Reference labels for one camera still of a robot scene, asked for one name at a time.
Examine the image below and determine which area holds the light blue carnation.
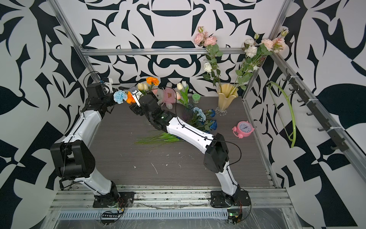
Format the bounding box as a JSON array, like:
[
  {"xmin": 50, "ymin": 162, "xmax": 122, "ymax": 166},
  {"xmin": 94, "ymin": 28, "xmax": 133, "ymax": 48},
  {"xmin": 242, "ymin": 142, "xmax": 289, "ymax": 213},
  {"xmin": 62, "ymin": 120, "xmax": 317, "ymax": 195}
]
[
  {"xmin": 113, "ymin": 90, "xmax": 128, "ymax": 104},
  {"xmin": 189, "ymin": 107, "xmax": 206, "ymax": 127}
]

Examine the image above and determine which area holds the yellow wavy glass vase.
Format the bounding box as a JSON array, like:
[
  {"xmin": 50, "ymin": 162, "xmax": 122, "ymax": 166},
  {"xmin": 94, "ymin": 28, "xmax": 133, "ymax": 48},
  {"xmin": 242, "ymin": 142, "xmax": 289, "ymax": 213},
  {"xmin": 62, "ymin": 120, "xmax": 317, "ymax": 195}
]
[{"xmin": 215, "ymin": 84, "xmax": 238, "ymax": 115}]

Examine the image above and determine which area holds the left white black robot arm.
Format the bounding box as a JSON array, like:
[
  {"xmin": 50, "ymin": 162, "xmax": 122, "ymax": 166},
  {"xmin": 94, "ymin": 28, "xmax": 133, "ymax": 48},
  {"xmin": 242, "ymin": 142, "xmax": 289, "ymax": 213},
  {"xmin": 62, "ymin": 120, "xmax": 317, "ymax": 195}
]
[{"xmin": 50, "ymin": 83, "xmax": 119, "ymax": 205}]

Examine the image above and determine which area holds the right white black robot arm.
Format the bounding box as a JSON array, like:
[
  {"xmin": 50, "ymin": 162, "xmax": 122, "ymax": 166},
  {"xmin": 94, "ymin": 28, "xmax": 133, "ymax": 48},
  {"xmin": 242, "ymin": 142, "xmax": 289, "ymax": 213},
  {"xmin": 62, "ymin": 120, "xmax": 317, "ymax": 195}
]
[{"xmin": 129, "ymin": 94, "xmax": 241, "ymax": 208}]

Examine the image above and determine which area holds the mixed sunflower bouquet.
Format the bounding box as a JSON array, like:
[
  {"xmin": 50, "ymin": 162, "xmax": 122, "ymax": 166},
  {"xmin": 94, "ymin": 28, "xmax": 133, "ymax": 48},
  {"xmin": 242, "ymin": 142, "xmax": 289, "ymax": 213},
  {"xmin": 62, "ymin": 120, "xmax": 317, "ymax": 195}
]
[{"xmin": 127, "ymin": 77, "xmax": 160, "ymax": 105}]

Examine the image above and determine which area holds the white teddy bear pink shirt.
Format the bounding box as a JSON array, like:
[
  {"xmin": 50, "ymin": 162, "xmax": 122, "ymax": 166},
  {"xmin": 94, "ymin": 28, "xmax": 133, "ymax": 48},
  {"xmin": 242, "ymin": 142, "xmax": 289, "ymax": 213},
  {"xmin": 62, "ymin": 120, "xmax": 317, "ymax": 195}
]
[{"xmin": 152, "ymin": 83, "xmax": 176, "ymax": 110}]

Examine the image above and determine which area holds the tulip bouquet blue white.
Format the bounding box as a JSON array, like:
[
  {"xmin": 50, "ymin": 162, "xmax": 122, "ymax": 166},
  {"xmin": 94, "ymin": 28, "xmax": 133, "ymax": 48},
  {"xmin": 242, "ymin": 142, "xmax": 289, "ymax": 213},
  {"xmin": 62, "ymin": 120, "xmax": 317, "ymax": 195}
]
[{"xmin": 176, "ymin": 81, "xmax": 190, "ymax": 108}]

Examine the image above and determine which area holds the pink alarm clock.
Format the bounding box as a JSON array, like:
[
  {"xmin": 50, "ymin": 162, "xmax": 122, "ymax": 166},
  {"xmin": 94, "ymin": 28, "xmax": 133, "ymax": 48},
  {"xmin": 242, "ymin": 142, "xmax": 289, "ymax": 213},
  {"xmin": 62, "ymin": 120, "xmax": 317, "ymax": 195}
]
[{"xmin": 232, "ymin": 121, "xmax": 255, "ymax": 139}]

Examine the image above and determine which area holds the pink and white flower bouquet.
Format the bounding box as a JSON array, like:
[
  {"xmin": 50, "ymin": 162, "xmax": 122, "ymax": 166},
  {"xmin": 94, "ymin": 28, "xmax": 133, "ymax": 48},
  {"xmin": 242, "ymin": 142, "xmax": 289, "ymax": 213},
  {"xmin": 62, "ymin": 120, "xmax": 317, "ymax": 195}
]
[{"xmin": 194, "ymin": 26, "xmax": 289, "ymax": 89}]

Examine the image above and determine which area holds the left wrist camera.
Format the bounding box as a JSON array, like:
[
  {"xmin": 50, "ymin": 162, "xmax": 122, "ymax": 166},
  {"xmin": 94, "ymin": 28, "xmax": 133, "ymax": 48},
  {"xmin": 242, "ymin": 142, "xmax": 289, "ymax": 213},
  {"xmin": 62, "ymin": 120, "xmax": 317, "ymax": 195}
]
[{"xmin": 102, "ymin": 77, "xmax": 113, "ymax": 93}]

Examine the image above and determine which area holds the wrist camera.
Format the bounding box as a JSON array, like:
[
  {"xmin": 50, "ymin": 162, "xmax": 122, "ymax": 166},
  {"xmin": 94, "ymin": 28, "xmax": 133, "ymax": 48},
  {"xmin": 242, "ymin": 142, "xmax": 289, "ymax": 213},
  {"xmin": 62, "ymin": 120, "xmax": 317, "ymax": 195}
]
[
  {"xmin": 102, "ymin": 77, "xmax": 113, "ymax": 93},
  {"xmin": 129, "ymin": 86, "xmax": 143, "ymax": 107}
]

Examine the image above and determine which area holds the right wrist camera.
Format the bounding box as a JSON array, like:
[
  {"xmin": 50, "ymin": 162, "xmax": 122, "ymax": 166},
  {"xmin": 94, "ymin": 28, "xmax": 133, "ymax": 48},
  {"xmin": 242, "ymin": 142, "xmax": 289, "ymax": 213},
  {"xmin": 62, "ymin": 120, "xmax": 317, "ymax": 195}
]
[{"xmin": 129, "ymin": 86, "xmax": 143, "ymax": 107}]

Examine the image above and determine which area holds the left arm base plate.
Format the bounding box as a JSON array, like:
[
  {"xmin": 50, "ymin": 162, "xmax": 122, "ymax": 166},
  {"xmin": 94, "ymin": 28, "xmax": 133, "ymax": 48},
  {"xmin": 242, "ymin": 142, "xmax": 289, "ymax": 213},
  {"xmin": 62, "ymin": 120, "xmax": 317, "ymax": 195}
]
[{"xmin": 92, "ymin": 191, "xmax": 135, "ymax": 208}]

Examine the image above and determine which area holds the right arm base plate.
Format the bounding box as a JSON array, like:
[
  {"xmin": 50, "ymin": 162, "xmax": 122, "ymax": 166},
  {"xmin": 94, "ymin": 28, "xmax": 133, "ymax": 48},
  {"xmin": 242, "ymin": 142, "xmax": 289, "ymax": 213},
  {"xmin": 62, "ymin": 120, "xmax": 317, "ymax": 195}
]
[{"xmin": 210, "ymin": 190, "xmax": 251, "ymax": 208}]

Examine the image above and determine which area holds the green curved hose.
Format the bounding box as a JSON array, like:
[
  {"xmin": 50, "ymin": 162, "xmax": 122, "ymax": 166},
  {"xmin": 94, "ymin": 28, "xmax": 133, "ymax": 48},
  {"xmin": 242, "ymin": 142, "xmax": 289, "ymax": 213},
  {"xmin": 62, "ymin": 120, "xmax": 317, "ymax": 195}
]
[{"xmin": 267, "ymin": 81, "xmax": 297, "ymax": 148}]

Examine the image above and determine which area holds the black hook rail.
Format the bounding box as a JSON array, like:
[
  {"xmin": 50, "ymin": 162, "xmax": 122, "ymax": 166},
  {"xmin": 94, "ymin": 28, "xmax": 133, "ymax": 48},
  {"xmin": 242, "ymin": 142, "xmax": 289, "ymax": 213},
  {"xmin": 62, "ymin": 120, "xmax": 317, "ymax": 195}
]
[{"xmin": 282, "ymin": 68, "xmax": 350, "ymax": 152}]

